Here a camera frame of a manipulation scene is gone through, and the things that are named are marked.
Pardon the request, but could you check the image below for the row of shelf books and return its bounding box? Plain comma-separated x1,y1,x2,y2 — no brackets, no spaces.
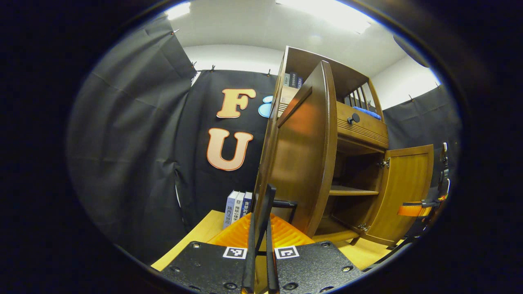
283,72,304,89

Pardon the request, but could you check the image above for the large ceiling light panel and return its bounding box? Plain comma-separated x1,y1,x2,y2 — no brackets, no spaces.
276,0,376,34

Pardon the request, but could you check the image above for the blue folded towel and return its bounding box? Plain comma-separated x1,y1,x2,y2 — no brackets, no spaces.
353,106,381,120

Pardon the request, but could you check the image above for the wooden shoe cabinet door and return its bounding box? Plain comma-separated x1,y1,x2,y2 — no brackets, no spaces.
253,60,339,245
362,144,434,247

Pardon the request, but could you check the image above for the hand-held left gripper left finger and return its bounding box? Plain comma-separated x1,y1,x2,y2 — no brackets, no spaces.
157,212,257,294

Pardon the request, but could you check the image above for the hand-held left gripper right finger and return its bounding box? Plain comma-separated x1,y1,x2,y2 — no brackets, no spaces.
266,214,364,294

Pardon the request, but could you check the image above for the wooden double-door shoe cabinet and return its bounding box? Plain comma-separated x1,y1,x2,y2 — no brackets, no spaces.
253,46,434,247

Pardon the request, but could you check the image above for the wooden drawer with black knob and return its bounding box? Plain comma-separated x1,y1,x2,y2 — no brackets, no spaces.
336,101,389,149

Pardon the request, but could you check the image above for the white standing book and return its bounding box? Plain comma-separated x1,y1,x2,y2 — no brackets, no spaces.
233,192,246,224

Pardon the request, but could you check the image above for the pale blue standing book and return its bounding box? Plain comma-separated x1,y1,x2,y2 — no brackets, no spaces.
223,190,239,229

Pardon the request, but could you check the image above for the ceiling light strip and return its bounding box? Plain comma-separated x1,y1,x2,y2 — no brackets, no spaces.
165,2,191,20

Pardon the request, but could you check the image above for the dark blue standing book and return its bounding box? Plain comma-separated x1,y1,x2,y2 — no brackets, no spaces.
241,192,254,220

